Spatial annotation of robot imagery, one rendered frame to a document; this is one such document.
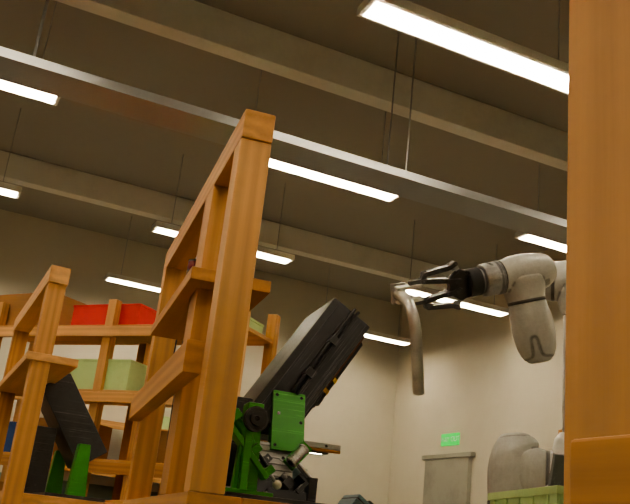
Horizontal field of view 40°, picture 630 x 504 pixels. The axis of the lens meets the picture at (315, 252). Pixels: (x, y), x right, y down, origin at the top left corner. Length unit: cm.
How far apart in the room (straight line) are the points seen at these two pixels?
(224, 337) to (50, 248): 1002
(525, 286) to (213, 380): 85
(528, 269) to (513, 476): 75
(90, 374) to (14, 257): 597
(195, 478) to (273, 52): 507
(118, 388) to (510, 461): 381
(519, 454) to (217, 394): 103
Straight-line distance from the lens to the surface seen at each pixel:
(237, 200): 239
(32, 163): 1033
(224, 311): 229
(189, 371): 234
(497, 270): 231
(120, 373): 616
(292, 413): 297
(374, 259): 1143
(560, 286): 287
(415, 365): 217
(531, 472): 280
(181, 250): 351
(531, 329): 233
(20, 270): 1211
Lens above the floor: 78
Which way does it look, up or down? 19 degrees up
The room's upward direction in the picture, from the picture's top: 6 degrees clockwise
